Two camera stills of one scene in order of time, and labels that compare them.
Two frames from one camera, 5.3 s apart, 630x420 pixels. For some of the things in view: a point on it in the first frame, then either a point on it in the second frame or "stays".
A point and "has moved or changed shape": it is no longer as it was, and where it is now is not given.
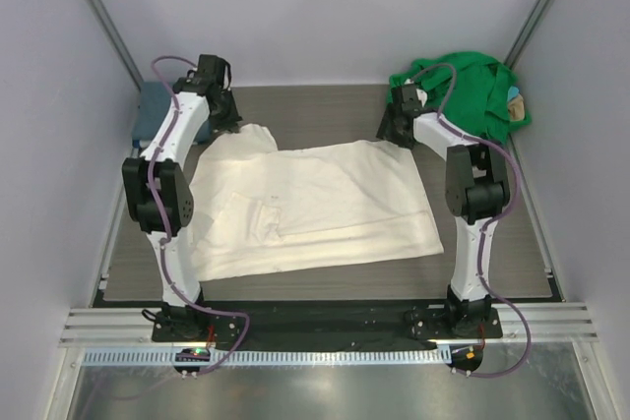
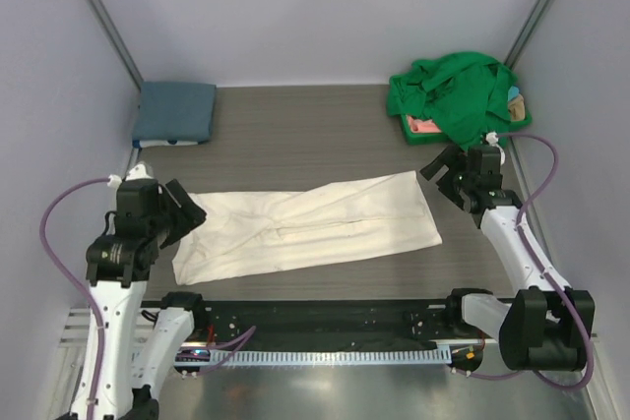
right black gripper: (385, 130) → (456, 159)
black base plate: (296, 324) stays
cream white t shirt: (257, 210) has moved or changed shape
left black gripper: (230, 123) → (196, 214)
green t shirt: (483, 99) stays
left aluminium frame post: (101, 14) stays
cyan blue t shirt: (512, 92) stays
